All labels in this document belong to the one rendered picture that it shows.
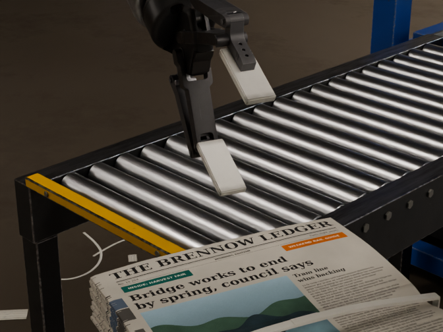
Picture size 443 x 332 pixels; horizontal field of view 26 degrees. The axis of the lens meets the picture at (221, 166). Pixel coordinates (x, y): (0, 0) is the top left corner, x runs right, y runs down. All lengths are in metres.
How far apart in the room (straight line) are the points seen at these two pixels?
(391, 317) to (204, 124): 0.29
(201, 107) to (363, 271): 0.24
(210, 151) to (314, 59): 4.05
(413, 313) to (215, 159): 0.26
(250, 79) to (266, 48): 4.32
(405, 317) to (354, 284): 0.07
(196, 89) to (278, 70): 3.84
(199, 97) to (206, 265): 0.18
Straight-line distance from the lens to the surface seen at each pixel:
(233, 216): 1.67
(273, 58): 5.04
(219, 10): 0.92
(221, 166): 1.00
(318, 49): 5.22
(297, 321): 0.87
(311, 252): 1.01
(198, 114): 1.02
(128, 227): 1.58
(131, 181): 1.78
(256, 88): 0.89
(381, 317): 0.92
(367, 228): 1.68
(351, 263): 0.99
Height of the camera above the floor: 1.56
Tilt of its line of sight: 24 degrees down
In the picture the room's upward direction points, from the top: straight up
